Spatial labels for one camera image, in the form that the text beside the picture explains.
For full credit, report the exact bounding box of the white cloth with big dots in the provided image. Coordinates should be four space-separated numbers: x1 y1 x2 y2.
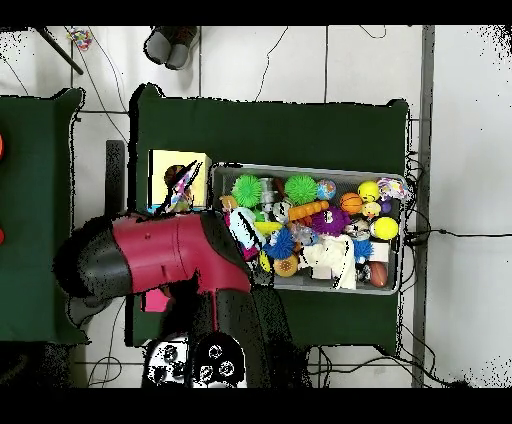
162 159 203 214

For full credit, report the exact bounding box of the wooden box with three holes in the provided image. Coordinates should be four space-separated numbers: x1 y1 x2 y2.
143 149 213 314

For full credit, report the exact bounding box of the mint green foam cloth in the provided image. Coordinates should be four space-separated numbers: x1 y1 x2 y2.
229 206 264 251

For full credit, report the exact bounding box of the green spiky ball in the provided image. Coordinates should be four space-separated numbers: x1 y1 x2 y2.
283 173 318 207
230 174 264 209

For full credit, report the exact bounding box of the blue spiky ball with eyes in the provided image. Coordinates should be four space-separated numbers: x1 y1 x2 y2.
264 229 298 261

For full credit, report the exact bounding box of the orange plastic toy block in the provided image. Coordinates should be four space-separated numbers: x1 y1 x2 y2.
287 199 331 223

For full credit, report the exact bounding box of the purple furry monster toy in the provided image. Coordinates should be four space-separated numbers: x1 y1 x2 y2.
311 206 352 237

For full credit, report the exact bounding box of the cream knitted cloth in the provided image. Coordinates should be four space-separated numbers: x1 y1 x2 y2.
299 234 359 291

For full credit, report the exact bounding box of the dark green table cloth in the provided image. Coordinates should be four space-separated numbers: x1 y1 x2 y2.
0 87 85 345
127 83 413 353

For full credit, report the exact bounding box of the orange toy basketball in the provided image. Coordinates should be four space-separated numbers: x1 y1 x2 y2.
339 191 365 216

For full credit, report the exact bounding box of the yellow ball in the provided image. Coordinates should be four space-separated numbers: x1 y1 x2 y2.
371 215 400 241
357 180 381 202

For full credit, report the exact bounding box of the person's foot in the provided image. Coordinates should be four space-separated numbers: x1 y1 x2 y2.
143 26 176 65
165 26 199 71

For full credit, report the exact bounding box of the small colourful floor toy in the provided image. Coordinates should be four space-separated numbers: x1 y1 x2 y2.
65 27 93 51

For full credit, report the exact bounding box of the thin black rod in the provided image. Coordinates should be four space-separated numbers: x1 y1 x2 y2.
31 26 85 75

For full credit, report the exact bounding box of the wire mesh bin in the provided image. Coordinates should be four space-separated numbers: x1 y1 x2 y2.
209 163 408 297

